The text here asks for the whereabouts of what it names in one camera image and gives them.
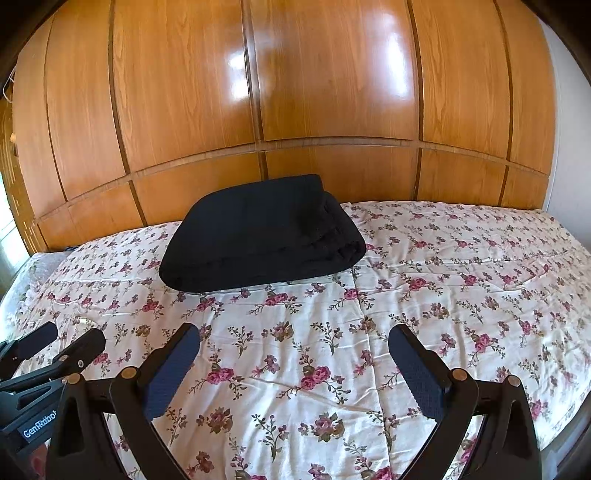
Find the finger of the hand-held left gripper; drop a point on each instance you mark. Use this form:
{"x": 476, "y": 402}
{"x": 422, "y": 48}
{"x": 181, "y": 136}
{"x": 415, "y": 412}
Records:
{"x": 41, "y": 333}
{"x": 85, "y": 344}

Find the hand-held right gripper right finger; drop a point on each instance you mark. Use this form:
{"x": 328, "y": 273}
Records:
{"x": 418, "y": 369}

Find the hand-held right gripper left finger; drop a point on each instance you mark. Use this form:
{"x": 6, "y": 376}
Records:
{"x": 173, "y": 369}

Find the black pants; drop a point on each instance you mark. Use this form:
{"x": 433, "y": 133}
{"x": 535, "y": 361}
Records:
{"x": 258, "y": 230}

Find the white lace cloth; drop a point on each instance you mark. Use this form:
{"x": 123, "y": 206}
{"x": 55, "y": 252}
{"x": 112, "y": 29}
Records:
{"x": 27, "y": 272}

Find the floral bedspread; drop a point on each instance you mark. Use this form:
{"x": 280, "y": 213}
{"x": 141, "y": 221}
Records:
{"x": 346, "y": 323}

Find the wooden wardrobe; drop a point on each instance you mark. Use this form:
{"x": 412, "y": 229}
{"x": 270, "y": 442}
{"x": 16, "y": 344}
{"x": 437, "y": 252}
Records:
{"x": 323, "y": 92}

